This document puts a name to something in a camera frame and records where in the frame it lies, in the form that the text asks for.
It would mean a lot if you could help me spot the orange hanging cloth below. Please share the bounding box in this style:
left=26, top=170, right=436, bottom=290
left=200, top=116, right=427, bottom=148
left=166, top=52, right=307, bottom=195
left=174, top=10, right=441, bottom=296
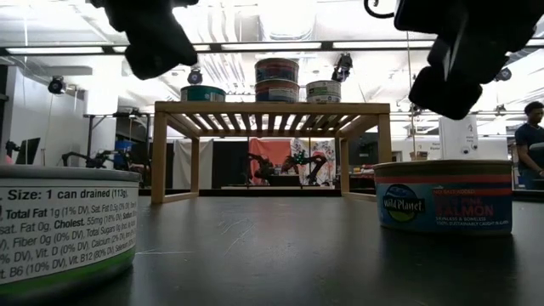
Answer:
left=248, top=138, right=294, bottom=178

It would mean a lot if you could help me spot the teal label seafood can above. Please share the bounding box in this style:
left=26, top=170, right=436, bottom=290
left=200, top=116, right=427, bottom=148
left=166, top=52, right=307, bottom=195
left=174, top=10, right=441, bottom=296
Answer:
left=179, top=84, right=227, bottom=103

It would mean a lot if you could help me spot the black table mat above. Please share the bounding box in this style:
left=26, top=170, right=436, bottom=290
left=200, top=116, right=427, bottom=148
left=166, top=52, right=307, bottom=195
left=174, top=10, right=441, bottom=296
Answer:
left=0, top=193, right=544, bottom=306

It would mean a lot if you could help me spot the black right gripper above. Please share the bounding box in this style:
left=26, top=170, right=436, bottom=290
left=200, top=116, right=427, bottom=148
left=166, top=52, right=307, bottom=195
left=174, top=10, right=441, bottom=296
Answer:
left=393, top=0, right=544, bottom=122

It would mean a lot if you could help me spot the black computer monitor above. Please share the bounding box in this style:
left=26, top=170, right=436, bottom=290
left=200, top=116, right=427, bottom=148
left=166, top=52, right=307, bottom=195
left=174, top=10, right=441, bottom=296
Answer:
left=14, top=136, right=43, bottom=167

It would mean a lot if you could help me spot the person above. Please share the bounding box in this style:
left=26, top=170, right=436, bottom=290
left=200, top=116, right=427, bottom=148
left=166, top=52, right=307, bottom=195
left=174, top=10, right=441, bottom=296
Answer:
left=513, top=100, right=544, bottom=191

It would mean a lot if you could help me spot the wooden slatted shelf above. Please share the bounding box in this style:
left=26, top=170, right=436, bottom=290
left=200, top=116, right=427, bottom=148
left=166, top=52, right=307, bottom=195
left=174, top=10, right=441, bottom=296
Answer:
left=150, top=100, right=393, bottom=205

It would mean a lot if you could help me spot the Wild Planet salmon can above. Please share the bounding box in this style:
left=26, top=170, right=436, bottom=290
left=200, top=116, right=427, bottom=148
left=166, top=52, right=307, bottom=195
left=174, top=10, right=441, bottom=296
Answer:
left=372, top=159, right=514, bottom=235

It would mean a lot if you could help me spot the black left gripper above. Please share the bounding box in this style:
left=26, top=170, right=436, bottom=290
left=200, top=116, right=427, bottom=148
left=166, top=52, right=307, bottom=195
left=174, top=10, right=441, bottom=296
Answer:
left=88, top=0, right=201, bottom=82

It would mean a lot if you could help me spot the Bumble Bee tuna can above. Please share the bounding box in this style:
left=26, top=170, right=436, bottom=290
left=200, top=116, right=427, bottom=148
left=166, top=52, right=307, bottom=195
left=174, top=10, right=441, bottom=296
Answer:
left=306, top=93, right=342, bottom=104
left=305, top=79, right=343, bottom=96
left=0, top=164, right=142, bottom=298

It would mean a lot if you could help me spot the white cabinet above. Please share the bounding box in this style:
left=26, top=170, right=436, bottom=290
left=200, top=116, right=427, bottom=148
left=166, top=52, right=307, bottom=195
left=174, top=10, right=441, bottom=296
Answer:
left=439, top=114, right=481, bottom=162

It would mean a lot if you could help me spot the black ceiling spotlight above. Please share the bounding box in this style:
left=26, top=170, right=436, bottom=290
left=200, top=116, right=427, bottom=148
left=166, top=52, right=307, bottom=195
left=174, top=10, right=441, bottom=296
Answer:
left=331, top=52, right=354, bottom=83
left=492, top=66, right=513, bottom=83
left=186, top=67, right=204, bottom=87
left=47, top=75, right=67, bottom=96

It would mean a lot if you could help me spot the floral hanging cloth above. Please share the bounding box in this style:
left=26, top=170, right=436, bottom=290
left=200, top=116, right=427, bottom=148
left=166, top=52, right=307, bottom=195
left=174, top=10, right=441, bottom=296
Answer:
left=292, top=138, right=337, bottom=188

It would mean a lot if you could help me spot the blue red label seafood can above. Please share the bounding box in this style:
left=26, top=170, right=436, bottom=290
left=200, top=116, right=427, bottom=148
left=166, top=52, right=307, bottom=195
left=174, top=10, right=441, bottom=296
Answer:
left=254, top=57, right=300, bottom=82
left=254, top=79, right=300, bottom=104

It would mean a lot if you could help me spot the white hanging cloth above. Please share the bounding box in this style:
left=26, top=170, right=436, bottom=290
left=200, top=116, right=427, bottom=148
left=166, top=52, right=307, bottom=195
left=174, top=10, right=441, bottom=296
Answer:
left=172, top=139, right=213, bottom=191

